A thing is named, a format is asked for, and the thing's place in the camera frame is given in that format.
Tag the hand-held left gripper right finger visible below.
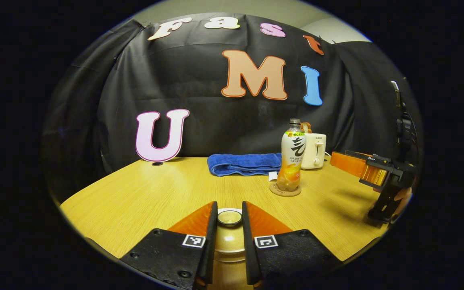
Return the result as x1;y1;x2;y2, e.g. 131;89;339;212
242;201;343;286

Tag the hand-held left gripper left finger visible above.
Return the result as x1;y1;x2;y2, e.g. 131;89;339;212
120;201;218;290

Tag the labelled plastic water bottle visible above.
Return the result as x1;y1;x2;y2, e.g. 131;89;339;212
277;118;307;192

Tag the round cork coaster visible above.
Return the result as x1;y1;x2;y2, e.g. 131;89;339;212
269;182;302;197

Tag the white toaster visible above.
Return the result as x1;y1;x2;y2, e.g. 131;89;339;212
301;133;327;170

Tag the folded blue towel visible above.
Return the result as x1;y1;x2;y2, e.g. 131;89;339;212
207;153;283;182

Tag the black backdrop cloth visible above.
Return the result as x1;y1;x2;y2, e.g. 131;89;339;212
42;12;424;202

